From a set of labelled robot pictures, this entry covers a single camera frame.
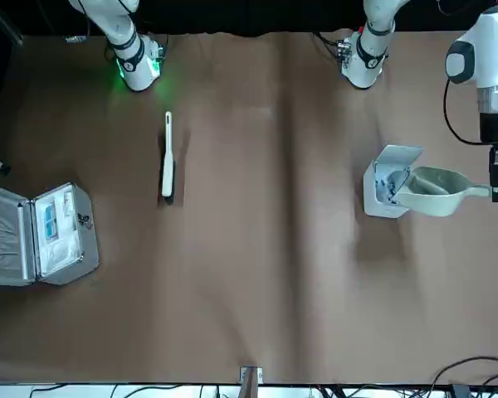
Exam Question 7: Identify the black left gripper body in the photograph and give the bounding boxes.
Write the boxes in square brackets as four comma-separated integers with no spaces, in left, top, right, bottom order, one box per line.
[480,109,498,144]

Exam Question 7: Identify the pale grey plastic dustpan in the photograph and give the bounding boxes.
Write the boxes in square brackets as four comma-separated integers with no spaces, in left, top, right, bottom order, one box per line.
[393,165,496,219]

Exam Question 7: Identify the white hand brush black bristles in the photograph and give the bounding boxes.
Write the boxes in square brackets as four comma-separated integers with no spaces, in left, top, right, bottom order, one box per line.
[160,110,178,206]

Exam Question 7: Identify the blue white capsule shells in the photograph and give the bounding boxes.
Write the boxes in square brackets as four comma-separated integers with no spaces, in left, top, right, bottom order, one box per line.
[375,172,399,205]

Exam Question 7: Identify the white trash can flip lid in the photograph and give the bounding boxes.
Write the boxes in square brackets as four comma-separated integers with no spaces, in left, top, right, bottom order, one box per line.
[362,143,424,218]

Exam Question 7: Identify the open aluminium case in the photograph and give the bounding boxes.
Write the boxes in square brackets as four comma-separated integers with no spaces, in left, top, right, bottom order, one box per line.
[0,181,100,287]

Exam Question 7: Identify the blue white medicine box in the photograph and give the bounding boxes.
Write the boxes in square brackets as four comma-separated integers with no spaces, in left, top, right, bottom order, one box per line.
[43,203,59,242]

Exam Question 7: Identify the white side desk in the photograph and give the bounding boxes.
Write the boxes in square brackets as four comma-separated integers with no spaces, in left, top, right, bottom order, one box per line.
[0,383,498,398]

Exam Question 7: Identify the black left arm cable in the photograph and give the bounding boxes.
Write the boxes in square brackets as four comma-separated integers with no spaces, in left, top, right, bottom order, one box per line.
[442,78,489,146]

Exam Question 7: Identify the black frame profile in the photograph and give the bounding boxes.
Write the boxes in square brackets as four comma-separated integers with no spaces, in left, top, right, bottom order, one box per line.
[0,0,25,46]

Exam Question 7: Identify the black left base cables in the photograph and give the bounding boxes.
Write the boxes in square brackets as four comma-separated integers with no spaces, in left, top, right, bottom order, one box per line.
[310,31,346,61]

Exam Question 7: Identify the aluminium camera post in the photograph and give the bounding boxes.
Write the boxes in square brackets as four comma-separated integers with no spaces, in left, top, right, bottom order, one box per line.
[239,365,263,398]

